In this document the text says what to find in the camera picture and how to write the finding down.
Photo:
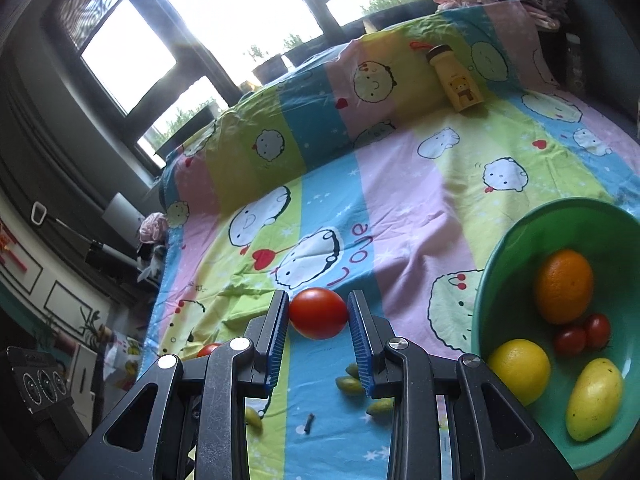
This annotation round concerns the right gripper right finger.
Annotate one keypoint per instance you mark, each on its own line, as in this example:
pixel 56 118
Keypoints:
pixel 491 435

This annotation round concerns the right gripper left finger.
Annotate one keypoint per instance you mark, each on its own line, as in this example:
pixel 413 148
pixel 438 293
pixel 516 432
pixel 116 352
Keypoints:
pixel 188 417

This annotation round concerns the small green olive fruit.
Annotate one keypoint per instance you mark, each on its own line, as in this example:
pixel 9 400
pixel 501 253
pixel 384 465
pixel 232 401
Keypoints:
pixel 352 370

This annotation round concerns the large red tomato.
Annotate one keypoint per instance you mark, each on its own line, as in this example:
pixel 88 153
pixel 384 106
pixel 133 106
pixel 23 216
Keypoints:
pixel 318 313

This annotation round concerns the yellow lemon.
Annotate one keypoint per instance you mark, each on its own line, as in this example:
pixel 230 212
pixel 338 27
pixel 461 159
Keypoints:
pixel 523 367

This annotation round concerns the small cherry tomato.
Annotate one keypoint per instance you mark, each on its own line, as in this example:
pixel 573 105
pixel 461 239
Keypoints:
pixel 569 342

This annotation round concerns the orange fruit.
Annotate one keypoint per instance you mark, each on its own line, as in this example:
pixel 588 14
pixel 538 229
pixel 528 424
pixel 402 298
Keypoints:
pixel 563 287

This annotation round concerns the yellow mango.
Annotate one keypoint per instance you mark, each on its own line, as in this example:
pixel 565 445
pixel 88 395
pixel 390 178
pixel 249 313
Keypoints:
pixel 595 400

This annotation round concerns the small dark stem piece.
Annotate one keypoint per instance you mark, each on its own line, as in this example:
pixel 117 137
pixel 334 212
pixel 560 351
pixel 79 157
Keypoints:
pixel 308 423

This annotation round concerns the green plastic bowl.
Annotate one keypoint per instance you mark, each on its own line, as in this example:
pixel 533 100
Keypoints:
pixel 505 309

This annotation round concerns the colourful cartoon bed sheet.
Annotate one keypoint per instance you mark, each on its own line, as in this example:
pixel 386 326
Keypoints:
pixel 355 172

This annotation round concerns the pink cloth bundle left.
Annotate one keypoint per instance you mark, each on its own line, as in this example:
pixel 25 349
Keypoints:
pixel 153 229

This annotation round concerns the yellow cartoon bottle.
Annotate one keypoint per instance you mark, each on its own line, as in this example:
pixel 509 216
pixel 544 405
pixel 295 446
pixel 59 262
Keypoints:
pixel 460 87

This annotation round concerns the dark flower pot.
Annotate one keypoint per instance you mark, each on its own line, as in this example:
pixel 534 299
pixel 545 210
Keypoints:
pixel 270 70

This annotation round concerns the dark bottle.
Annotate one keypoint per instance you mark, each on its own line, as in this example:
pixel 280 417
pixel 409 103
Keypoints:
pixel 575 76

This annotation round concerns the grey green sofa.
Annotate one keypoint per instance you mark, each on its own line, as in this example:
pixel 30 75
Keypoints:
pixel 611 61

